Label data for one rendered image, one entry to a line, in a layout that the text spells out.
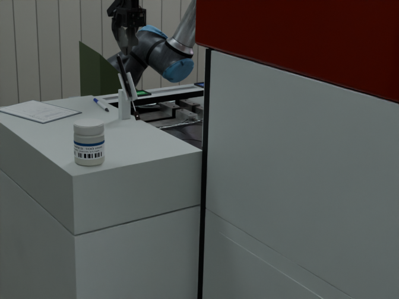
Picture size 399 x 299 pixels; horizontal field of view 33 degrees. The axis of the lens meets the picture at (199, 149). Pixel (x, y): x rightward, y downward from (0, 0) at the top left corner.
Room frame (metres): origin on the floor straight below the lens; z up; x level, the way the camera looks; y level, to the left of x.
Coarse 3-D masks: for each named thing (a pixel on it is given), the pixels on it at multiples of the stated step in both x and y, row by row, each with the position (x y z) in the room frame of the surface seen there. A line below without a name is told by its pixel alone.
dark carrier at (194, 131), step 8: (168, 128) 1.96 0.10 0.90; (176, 128) 1.96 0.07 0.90; (184, 128) 1.96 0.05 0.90; (192, 128) 1.97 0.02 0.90; (200, 128) 1.97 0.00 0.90; (176, 136) 1.88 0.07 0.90; (184, 136) 1.88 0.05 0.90; (192, 136) 1.88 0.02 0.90; (200, 136) 1.88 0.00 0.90; (192, 144) 1.81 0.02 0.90; (200, 144) 1.81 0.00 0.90
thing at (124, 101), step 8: (128, 72) 1.84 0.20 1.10; (120, 80) 1.81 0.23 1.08; (128, 80) 1.83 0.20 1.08; (120, 96) 1.82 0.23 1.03; (128, 96) 1.80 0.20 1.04; (136, 96) 1.80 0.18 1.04; (120, 104) 1.82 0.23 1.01; (128, 104) 1.83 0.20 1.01; (120, 112) 1.82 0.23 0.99; (128, 112) 1.83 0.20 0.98
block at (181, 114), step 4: (176, 112) 2.14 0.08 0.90; (180, 112) 2.12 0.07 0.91; (184, 112) 2.11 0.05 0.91; (188, 112) 2.12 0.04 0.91; (192, 112) 2.12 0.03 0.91; (176, 116) 2.14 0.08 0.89; (180, 116) 2.11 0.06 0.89; (184, 116) 2.10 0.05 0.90; (188, 116) 2.08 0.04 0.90; (192, 116) 2.08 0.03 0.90; (196, 116) 2.09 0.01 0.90; (188, 120) 2.08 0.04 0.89
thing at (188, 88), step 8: (160, 88) 2.22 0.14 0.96; (168, 88) 2.22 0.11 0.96; (176, 88) 2.23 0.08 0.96; (184, 88) 2.24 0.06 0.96; (192, 88) 2.23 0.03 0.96; (200, 88) 2.23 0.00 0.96; (96, 96) 2.09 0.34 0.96; (104, 96) 2.09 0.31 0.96; (112, 96) 2.09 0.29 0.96; (144, 96) 2.11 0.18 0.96; (152, 96) 2.11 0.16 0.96
